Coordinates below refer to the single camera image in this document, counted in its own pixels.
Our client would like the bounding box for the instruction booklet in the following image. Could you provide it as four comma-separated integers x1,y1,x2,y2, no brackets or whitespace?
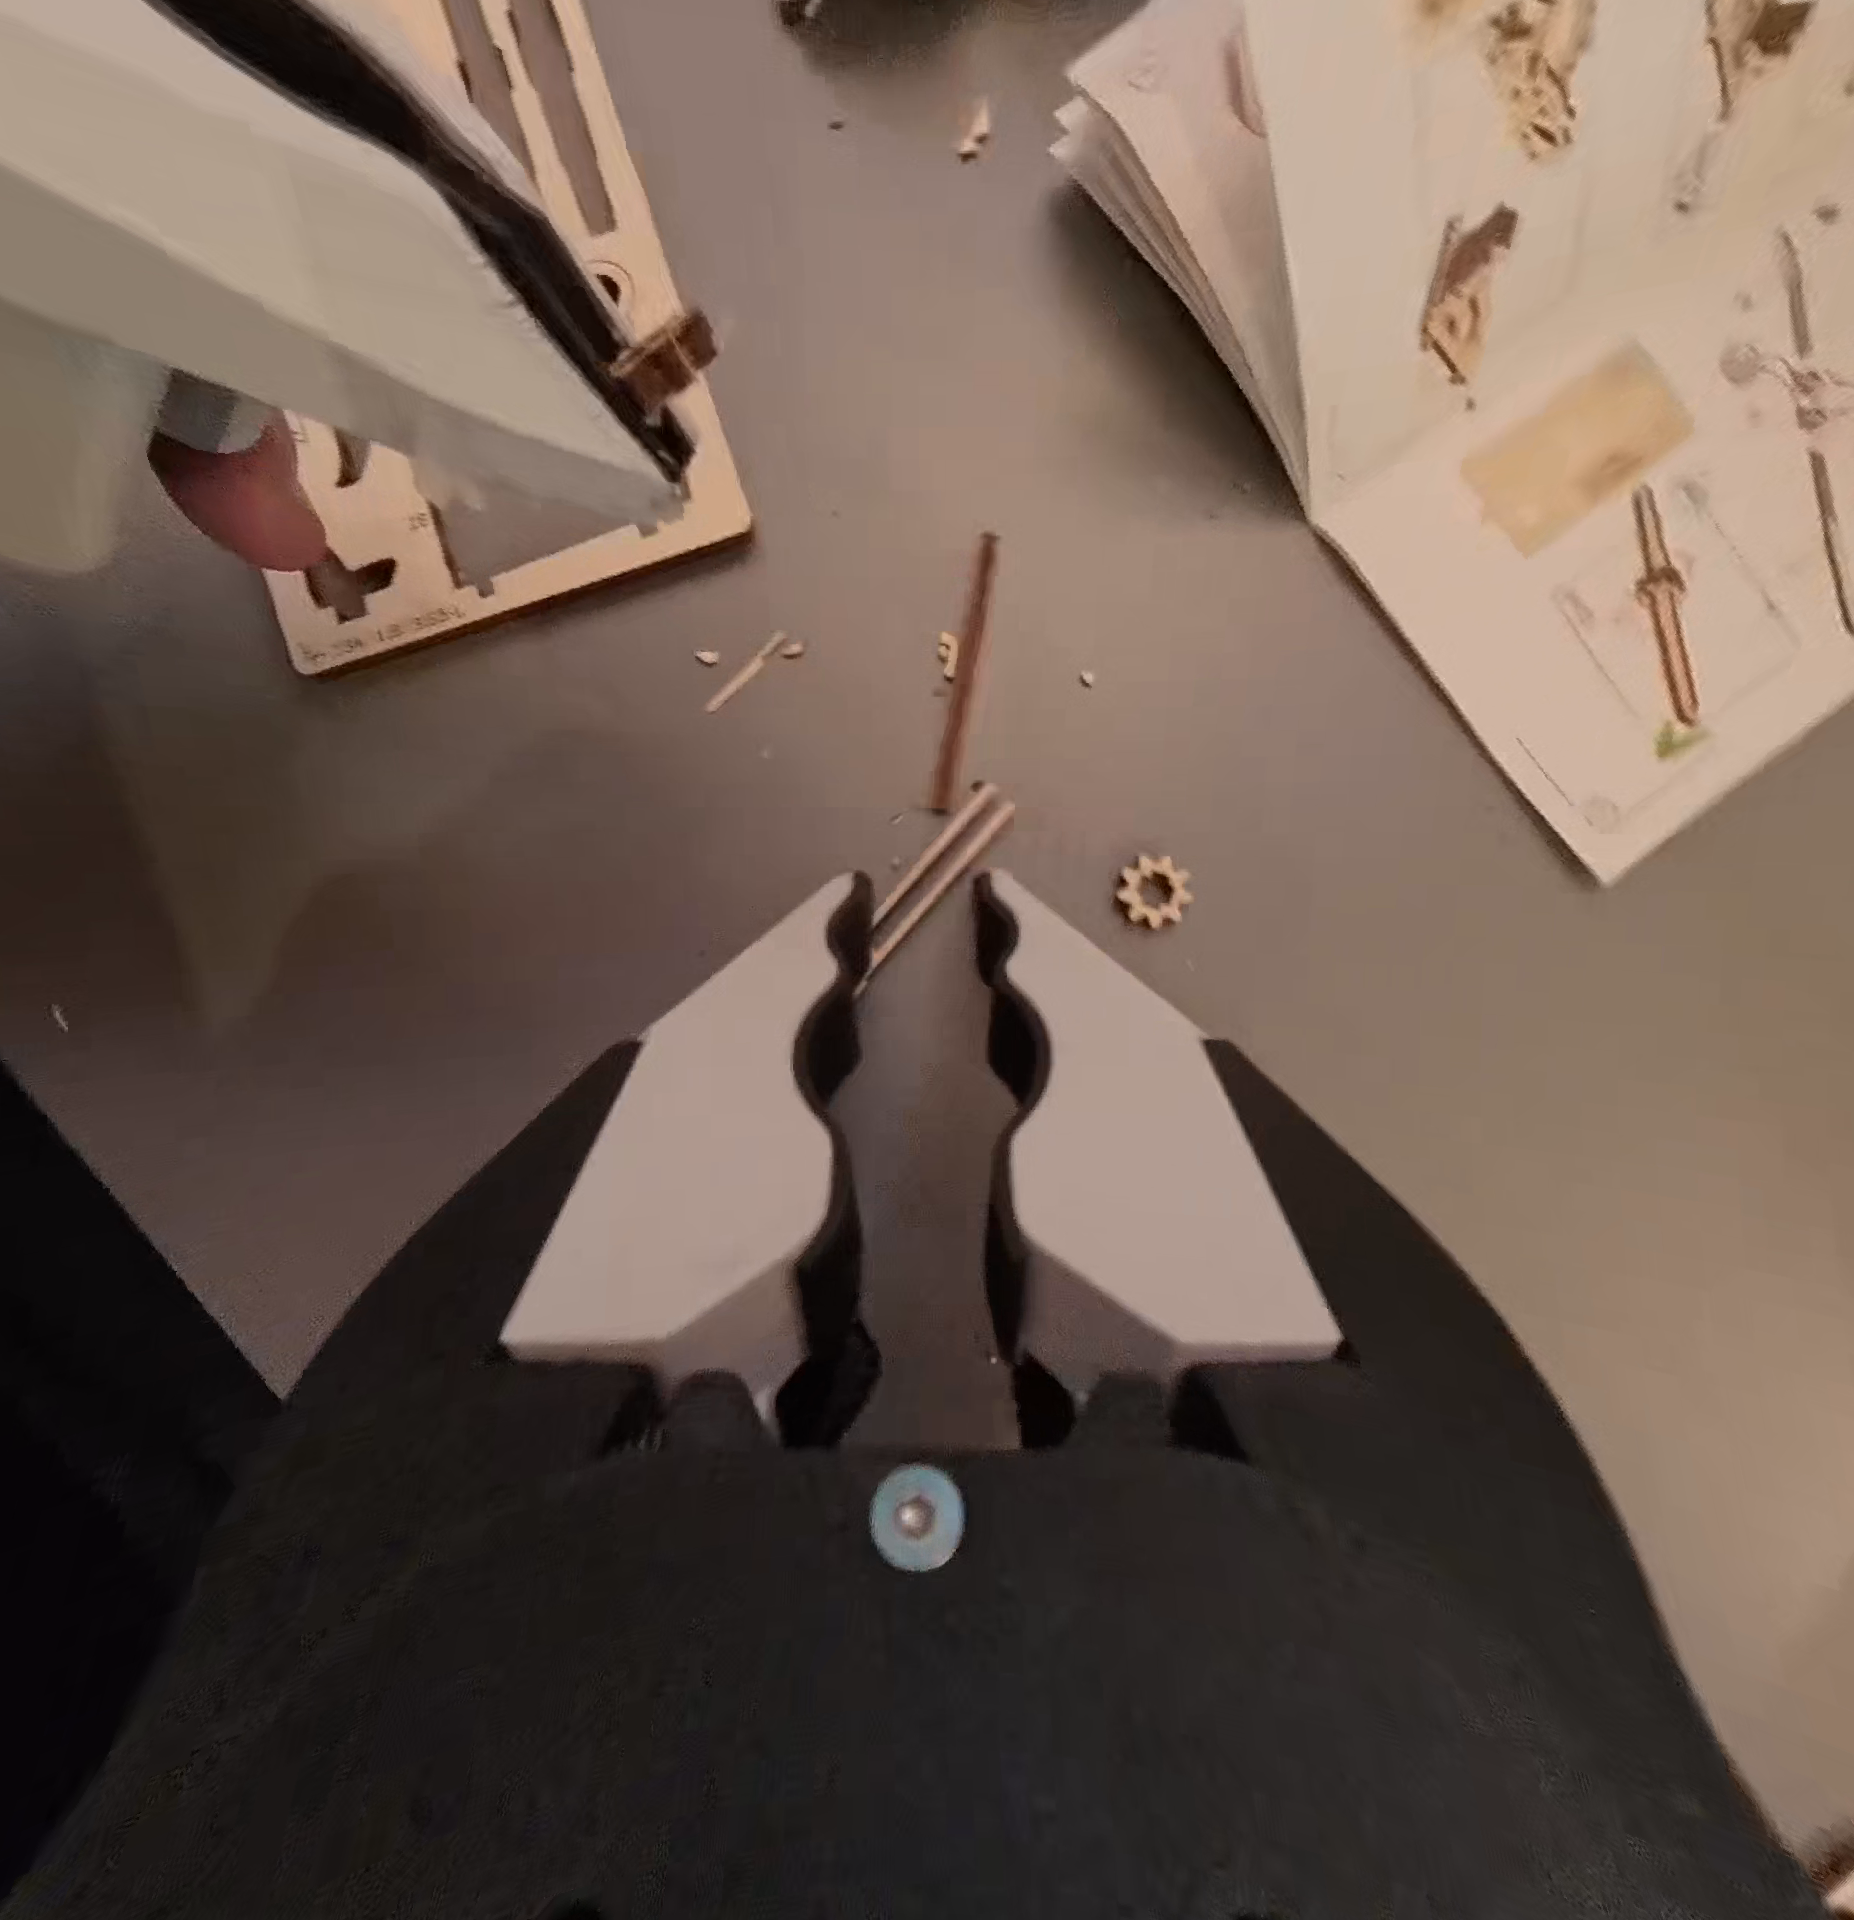
1050,0,1854,885

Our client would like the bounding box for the wooden toothpick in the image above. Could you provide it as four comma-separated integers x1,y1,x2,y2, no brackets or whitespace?
703,631,789,712

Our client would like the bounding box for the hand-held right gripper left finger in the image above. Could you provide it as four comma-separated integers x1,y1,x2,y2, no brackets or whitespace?
498,870,884,1448

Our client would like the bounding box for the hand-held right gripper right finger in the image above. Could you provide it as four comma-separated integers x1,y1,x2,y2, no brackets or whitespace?
971,866,1346,1448

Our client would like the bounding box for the long wooden stick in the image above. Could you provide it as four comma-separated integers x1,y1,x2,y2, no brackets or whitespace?
926,532,1003,812
852,782,1015,992

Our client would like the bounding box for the person's left hand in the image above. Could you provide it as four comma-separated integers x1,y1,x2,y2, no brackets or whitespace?
149,425,331,575

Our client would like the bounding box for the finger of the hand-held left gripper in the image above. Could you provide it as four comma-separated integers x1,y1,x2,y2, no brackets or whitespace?
169,0,698,486
0,0,689,524

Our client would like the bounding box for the person's dark clothing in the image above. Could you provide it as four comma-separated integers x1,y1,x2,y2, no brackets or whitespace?
0,1019,284,1920

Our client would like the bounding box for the plywood parts sheet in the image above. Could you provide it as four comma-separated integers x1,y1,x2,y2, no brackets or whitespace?
275,0,756,679

